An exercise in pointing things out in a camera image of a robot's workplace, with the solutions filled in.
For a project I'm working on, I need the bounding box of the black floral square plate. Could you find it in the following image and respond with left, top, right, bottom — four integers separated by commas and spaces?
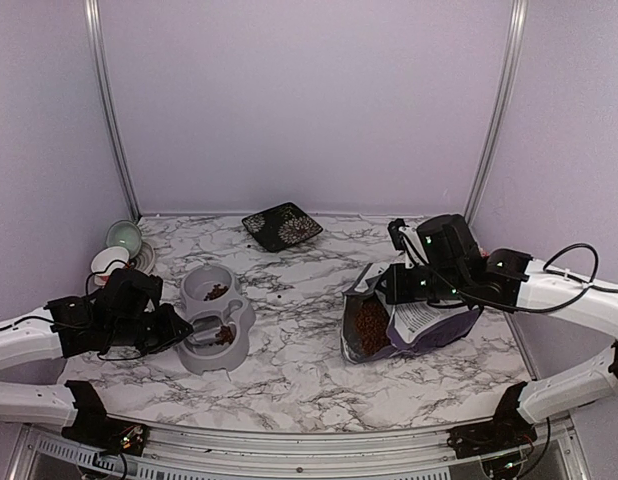
241, 202, 323, 253

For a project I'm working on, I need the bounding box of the red and white bowl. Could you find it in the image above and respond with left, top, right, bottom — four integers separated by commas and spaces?
91, 246, 129, 281

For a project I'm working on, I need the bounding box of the metal food scoop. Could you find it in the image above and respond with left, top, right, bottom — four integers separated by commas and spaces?
188, 316, 235, 347

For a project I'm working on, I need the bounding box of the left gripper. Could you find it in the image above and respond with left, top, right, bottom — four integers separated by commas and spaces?
107, 302, 193, 355

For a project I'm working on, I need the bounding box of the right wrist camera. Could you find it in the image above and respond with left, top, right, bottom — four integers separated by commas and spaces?
388, 218, 426, 269

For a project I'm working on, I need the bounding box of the aluminium frame post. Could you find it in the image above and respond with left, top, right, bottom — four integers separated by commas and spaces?
464, 0, 529, 225
84, 0, 142, 222

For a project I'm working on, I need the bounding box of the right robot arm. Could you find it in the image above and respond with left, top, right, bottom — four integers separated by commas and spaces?
382, 214, 618, 448

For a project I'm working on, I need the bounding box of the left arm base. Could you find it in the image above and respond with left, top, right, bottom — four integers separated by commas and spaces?
61, 420, 149, 456

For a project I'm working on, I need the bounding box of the brown pet food kibble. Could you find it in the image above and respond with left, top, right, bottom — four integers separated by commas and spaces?
203, 283, 393, 357

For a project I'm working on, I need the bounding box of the right aluminium frame post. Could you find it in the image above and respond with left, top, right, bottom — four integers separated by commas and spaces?
464, 0, 529, 225

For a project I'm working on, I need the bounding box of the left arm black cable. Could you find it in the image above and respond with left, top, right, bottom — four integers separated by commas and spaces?
0, 264, 150, 362

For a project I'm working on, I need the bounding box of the grey round plate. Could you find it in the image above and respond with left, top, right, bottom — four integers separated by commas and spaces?
129, 241, 156, 275

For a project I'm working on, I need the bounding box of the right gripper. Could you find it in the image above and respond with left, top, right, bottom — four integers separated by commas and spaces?
377, 262, 469, 304

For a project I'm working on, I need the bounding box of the front aluminium rail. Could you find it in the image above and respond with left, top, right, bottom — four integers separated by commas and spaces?
7, 417, 590, 479

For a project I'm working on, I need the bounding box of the grey double pet bowl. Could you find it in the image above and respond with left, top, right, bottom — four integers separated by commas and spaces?
176, 264, 256, 375

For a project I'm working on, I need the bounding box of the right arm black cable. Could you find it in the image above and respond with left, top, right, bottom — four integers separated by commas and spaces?
403, 229, 618, 316

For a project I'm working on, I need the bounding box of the left aluminium frame post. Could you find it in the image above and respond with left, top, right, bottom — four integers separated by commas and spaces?
84, 0, 142, 222

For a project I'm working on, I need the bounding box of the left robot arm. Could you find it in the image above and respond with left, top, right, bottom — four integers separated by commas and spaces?
0, 268, 193, 445

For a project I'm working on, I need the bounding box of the pale green ceramic bowl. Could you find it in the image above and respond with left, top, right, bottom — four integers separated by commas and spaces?
105, 220, 142, 258

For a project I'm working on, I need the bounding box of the purple pet food bag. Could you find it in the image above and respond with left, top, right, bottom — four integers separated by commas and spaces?
341, 262, 484, 364

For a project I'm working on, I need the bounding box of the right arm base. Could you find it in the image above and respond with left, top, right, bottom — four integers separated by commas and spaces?
447, 422, 538, 459

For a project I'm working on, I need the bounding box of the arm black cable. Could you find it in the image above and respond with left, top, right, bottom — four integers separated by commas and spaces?
0, 264, 150, 362
403, 229, 618, 316

